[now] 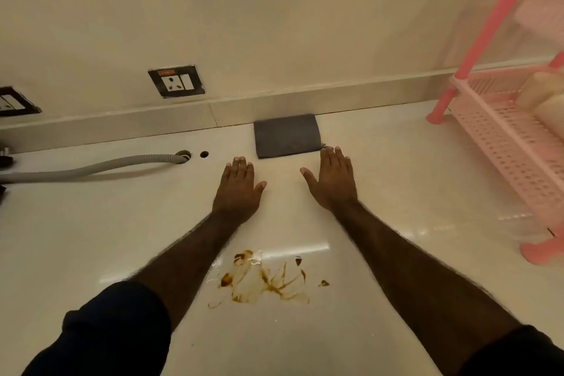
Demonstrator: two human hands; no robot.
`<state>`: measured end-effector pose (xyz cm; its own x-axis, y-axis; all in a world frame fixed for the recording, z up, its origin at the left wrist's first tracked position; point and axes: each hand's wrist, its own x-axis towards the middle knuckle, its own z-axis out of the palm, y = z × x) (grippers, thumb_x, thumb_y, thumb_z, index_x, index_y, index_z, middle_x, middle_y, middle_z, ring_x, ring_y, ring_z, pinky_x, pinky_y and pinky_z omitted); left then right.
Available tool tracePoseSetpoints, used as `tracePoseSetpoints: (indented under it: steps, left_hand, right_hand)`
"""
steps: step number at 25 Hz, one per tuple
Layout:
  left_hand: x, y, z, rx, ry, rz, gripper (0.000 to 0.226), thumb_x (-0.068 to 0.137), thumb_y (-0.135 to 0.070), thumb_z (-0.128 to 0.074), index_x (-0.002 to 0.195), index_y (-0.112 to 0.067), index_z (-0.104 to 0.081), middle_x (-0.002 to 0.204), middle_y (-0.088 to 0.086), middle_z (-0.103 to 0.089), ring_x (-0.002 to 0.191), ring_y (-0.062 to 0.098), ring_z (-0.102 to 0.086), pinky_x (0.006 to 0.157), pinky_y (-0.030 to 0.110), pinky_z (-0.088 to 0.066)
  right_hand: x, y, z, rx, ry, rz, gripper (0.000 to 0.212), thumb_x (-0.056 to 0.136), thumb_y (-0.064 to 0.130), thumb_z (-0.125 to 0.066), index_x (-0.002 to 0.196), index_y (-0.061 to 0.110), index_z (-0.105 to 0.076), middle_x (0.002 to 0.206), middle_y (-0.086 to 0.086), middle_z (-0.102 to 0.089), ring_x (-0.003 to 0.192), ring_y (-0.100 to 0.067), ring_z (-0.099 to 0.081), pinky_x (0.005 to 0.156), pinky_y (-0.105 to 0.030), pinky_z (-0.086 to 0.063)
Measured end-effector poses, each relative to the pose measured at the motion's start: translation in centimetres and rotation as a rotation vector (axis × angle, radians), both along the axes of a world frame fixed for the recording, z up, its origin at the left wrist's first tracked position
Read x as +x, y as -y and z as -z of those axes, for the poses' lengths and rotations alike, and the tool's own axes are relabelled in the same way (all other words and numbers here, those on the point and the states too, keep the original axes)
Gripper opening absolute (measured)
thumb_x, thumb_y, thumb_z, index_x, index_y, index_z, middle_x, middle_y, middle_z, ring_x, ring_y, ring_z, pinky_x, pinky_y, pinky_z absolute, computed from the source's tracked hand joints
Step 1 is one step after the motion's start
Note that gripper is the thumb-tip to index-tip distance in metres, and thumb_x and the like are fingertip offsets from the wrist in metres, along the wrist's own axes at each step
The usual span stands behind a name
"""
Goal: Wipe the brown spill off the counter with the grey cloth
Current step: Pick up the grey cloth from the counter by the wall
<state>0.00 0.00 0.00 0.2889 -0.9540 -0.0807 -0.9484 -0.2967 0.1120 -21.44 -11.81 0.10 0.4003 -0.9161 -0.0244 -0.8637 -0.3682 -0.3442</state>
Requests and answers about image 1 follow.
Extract person's right hand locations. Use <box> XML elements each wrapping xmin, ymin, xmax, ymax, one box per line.
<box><xmin>300</xmin><ymin>146</ymin><xmax>358</xmax><ymax>213</ymax></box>

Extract person's left hand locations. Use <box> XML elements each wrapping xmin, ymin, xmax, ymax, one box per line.
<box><xmin>211</xmin><ymin>156</ymin><xmax>268</xmax><ymax>224</ymax></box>

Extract grey cloth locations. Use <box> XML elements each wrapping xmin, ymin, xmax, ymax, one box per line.
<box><xmin>253</xmin><ymin>113</ymin><xmax>327</xmax><ymax>160</ymax></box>

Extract brown stains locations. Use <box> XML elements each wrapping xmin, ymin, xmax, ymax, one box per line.
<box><xmin>207</xmin><ymin>249</ymin><xmax>331</xmax><ymax>310</ymax></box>

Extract person's right forearm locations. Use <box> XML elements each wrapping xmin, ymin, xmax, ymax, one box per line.
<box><xmin>329</xmin><ymin>198</ymin><xmax>524</xmax><ymax>376</ymax></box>

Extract person's left forearm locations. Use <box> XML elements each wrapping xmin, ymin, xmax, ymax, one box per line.
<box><xmin>127</xmin><ymin>209</ymin><xmax>247</xmax><ymax>333</ymax></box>

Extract white countertop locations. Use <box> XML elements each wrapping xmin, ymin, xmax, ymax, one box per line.
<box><xmin>0</xmin><ymin>100</ymin><xmax>564</xmax><ymax>376</ymax></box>

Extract person's dark left sleeve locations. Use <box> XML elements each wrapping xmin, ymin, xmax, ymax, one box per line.
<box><xmin>21</xmin><ymin>280</ymin><xmax>173</xmax><ymax>376</ymax></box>

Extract person's dark sleeve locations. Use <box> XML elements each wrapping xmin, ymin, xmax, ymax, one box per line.
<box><xmin>458</xmin><ymin>324</ymin><xmax>564</xmax><ymax>376</ymax></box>
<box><xmin>21</xmin><ymin>280</ymin><xmax>173</xmax><ymax>376</ymax></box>

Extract person's dark right sleeve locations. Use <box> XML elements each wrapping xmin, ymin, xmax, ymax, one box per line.
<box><xmin>458</xmin><ymin>324</ymin><xmax>564</xmax><ymax>376</ymax></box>

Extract cream backsplash strip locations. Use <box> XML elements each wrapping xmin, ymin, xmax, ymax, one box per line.
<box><xmin>0</xmin><ymin>56</ymin><xmax>564</xmax><ymax>155</ymax></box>

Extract pink plastic rack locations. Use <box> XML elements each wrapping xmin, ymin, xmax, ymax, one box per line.
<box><xmin>425</xmin><ymin>0</ymin><xmax>564</xmax><ymax>267</ymax></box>

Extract cream container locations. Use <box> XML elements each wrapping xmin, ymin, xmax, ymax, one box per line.
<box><xmin>532</xmin><ymin>93</ymin><xmax>564</xmax><ymax>141</ymax></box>
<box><xmin>515</xmin><ymin>70</ymin><xmax>564</xmax><ymax>112</ymax></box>

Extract black framed wall socket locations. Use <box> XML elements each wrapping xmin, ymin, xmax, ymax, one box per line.
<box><xmin>147</xmin><ymin>64</ymin><xmax>206</xmax><ymax>99</ymax></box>
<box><xmin>0</xmin><ymin>86</ymin><xmax>43</xmax><ymax>118</ymax></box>

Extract grey corrugated hose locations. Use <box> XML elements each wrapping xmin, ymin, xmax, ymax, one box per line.
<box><xmin>0</xmin><ymin>150</ymin><xmax>192</xmax><ymax>185</ymax></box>

